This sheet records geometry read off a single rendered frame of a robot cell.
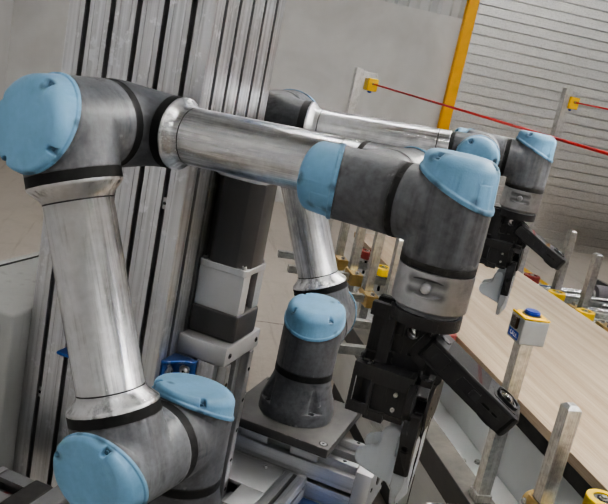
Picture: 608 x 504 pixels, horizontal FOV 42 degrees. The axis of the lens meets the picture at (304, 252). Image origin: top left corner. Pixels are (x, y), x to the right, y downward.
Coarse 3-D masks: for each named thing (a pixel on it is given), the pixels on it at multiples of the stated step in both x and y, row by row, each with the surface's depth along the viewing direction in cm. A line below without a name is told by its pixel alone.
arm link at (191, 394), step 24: (168, 384) 107; (192, 384) 109; (216, 384) 112; (168, 408) 103; (192, 408) 104; (216, 408) 105; (192, 432) 103; (216, 432) 107; (192, 456) 102; (216, 456) 108; (192, 480) 107; (216, 480) 110
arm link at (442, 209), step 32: (448, 160) 72; (480, 160) 73; (416, 192) 74; (448, 192) 72; (480, 192) 72; (416, 224) 74; (448, 224) 72; (480, 224) 73; (416, 256) 74; (448, 256) 73; (480, 256) 75
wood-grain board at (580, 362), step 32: (384, 256) 366; (512, 288) 355; (480, 320) 297; (576, 320) 324; (480, 352) 261; (544, 352) 275; (576, 352) 282; (544, 384) 244; (576, 384) 250; (544, 416) 220; (576, 448) 203
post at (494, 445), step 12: (516, 348) 198; (528, 348) 197; (516, 360) 198; (528, 360) 198; (516, 372) 199; (504, 384) 202; (516, 384) 200; (516, 396) 201; (492, 432) 204; (492, 444) 203; (504, 444) 204; (492, 456) 204; (480, 468) 208; (492, 468) 206; (480, 480) 207; (492, 480) 207; (480, 492) 207
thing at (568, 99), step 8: (568, 96) 401; (576, 96) 403; (560, 104) 403; (568, 104) 402; (576, 104) 401; (560, 112) 403; (560, 120) 404; (552, 128) 408; (560, 128) 405; (560, 136) 406; (544, 192) 414; (536, 216) 417; (528, 224) 418; (528, 248) 421; (520, 264) 423
